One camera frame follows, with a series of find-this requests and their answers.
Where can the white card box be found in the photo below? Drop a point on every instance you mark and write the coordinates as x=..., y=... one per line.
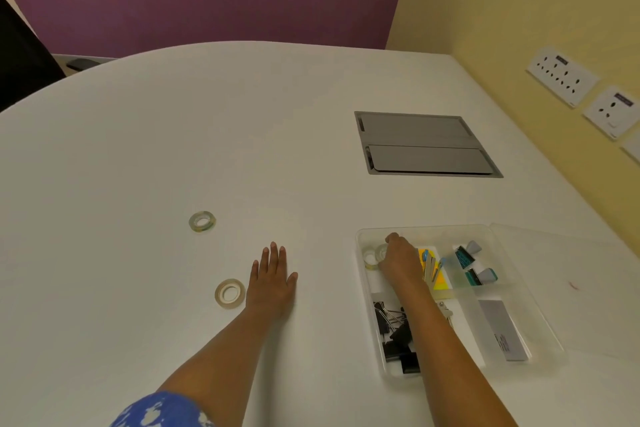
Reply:
x=504, y=330

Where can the person's left thumb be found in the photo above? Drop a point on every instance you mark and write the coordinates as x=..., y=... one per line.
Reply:
x=292, y=282

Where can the person's right hand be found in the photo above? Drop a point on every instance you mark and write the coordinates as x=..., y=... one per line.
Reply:
x=401, y=264

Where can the person's left hand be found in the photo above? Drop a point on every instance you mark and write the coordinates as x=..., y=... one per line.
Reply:
x=270, y=294

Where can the person's right fingers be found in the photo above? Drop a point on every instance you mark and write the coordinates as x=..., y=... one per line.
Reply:
x=396, y=241

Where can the white wall switch plate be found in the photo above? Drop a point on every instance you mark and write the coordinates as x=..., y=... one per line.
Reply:
x=632, y=146

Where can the person's right forearm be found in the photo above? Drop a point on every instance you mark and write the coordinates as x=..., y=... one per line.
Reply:
x=445, y=356

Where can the black office chair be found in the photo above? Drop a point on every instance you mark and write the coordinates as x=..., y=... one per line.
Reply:
x=22, y=56

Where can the clear plastic tray lid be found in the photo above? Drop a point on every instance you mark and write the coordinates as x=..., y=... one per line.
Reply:
x=575, y=286

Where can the wide white wall socket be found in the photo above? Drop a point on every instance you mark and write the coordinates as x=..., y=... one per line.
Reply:
x=562, y=76

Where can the silver metal clip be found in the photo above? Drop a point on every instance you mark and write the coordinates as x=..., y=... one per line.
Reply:
x=446, y=314

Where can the clear plastic organizer tray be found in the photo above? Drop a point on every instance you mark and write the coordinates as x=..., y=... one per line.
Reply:
x=465, y=306

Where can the yellow sticky notes pad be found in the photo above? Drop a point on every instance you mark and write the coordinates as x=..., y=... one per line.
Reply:
x=441, y=281

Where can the greenish clear tape roll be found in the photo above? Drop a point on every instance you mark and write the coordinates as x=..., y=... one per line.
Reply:
x=202, y=221

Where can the teal grey correction tape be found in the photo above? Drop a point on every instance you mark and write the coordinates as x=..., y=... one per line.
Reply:
x=481, y=276
x=466, y=254

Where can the person's left forearm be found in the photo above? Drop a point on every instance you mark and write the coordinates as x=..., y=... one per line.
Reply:
x=220, y=356

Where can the dark chair base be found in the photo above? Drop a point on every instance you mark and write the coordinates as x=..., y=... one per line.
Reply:
x=82, y=64

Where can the person's left middle finger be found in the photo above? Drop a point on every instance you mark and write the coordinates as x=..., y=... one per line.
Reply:
x=274, y=257

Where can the wooden craft sticks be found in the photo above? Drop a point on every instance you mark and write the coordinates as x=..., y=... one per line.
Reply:
x=431, y=269

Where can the square white wall socket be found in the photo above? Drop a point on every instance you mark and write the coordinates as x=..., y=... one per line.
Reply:
x=612, y=112

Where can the blue floral sleeve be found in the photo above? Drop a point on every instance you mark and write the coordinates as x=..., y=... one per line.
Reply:
x=160, y=411

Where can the person's left little finger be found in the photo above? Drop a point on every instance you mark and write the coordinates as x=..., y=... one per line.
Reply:
x=255, y=272

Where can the pile of black binder clips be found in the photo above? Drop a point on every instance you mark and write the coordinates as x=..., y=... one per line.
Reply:
x=395, y=341

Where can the wide clear tape roll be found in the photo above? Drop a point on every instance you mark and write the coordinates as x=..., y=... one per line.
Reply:
x=230, y=293

